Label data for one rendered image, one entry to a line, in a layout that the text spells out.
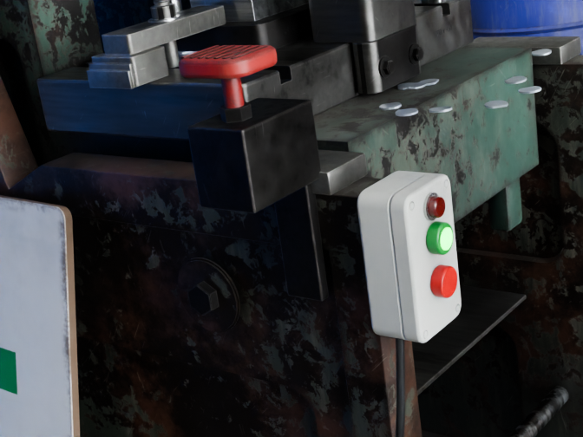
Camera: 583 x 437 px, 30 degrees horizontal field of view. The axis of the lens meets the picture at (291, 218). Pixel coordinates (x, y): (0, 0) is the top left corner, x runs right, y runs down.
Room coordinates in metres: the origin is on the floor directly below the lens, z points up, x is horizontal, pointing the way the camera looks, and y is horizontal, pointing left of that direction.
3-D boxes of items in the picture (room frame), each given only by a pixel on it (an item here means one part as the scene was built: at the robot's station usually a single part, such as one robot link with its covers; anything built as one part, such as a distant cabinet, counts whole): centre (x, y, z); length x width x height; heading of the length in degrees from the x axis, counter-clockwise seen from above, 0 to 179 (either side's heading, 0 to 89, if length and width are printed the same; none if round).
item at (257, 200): (0.89, 0.02, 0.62); 0.10 x 0.06 x 0.20; 140
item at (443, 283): (0.86, -0.12, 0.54); 0.03 x 0.01 x 0.03; 140
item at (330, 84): (1.27, 0.00, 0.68); 0.45 x 0.30 x 0.06; 140
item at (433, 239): (0.86, -0.12, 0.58); 0.03 x 0.01 x 0.03; 140
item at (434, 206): (0.86, -0.12, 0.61); 0.02 x 0.01 x 0.02; 140
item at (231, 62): (0.87, 0.03, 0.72); 0.07 x 0.06 x 0.08; 50
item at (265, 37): (1.27, 0.00, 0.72); 0.20 x 0.16 x 0.03; 140
